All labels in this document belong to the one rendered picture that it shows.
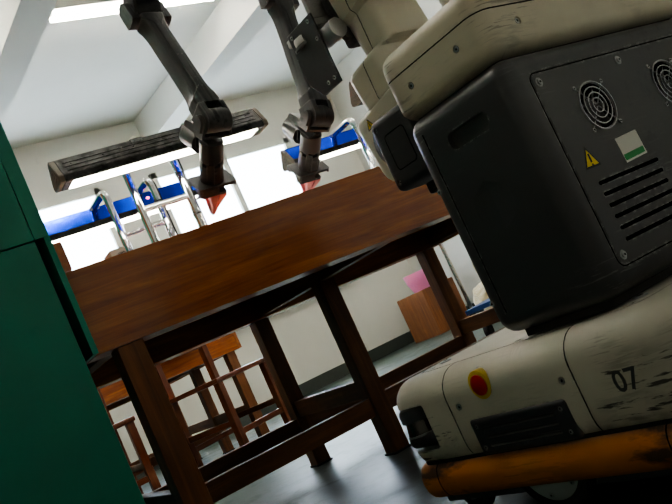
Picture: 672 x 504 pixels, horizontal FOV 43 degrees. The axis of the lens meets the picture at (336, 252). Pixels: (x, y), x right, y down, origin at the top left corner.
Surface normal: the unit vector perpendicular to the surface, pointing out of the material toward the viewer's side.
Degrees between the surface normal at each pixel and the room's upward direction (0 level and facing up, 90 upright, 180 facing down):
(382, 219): 90
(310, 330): 90
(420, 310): 90
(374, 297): 90
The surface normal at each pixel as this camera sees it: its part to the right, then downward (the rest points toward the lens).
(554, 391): -0.76, 0.29
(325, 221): 0.44, -0.29
